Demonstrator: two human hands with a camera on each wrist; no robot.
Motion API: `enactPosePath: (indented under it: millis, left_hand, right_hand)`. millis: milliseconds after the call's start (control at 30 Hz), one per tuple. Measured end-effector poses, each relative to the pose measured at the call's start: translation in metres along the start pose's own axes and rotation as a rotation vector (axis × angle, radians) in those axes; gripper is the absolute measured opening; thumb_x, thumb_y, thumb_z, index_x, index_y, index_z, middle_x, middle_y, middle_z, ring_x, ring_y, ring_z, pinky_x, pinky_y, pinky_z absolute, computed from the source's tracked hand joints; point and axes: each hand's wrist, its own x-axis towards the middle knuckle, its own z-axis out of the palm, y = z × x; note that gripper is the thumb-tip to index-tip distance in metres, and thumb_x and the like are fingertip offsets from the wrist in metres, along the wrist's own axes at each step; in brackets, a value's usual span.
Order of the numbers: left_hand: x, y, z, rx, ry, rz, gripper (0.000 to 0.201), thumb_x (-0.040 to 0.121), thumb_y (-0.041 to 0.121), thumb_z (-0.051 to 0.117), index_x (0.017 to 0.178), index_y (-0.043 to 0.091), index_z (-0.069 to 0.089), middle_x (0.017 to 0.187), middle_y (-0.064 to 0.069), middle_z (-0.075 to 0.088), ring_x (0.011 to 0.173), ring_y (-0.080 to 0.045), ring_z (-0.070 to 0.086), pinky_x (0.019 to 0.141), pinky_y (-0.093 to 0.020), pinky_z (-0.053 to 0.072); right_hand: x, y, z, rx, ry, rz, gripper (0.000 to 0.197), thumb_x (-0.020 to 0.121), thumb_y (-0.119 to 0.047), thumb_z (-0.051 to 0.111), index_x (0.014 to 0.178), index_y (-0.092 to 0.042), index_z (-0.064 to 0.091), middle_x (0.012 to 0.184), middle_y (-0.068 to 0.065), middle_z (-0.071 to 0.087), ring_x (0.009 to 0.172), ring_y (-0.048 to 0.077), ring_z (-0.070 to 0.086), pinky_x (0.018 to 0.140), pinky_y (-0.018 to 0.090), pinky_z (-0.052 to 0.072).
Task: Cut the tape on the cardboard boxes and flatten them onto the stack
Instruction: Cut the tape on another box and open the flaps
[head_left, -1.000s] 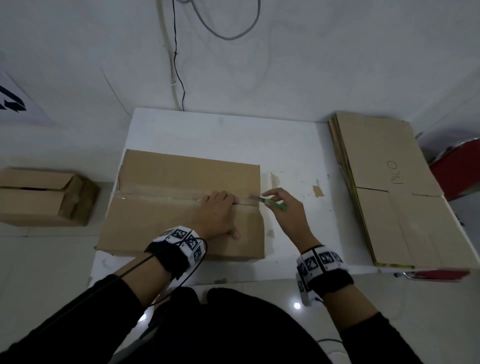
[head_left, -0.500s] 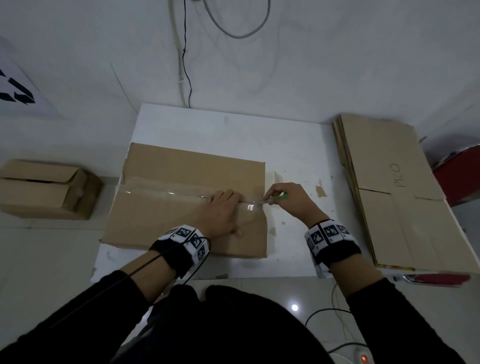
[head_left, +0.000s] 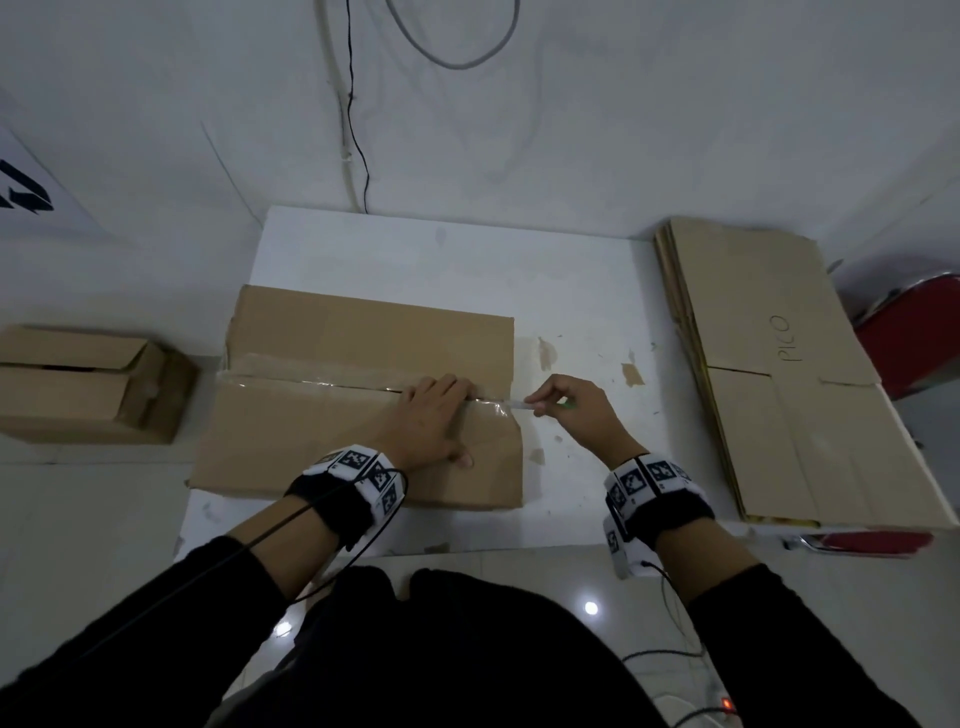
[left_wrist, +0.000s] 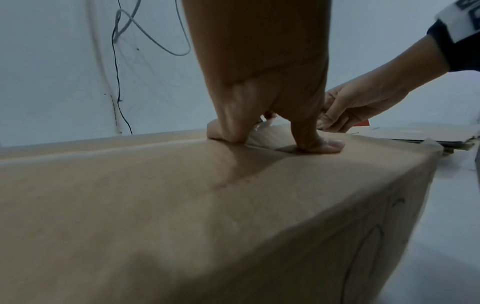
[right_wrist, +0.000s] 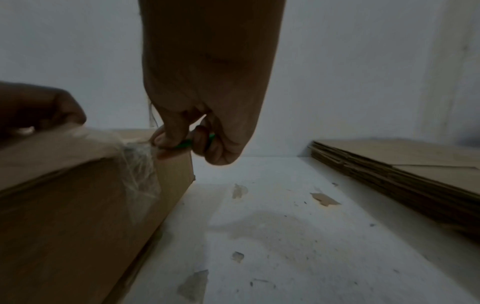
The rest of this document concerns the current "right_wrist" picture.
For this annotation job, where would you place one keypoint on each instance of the person's right hand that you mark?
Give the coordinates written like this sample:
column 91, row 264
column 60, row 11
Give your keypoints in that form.
column 210, row 59

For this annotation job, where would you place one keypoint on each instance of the person's left hand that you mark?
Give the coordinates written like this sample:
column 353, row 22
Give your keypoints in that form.
column 37, row 107

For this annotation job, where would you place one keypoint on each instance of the clear tape scrap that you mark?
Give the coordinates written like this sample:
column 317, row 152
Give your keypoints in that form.
column 237, row 257
column 239, row 191

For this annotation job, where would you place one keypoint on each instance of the brown tape scrap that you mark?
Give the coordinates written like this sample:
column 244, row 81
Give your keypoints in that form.
column 324, row 199

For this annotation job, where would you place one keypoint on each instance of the white table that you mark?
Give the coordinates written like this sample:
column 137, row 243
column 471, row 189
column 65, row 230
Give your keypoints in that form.
column 318, row 252

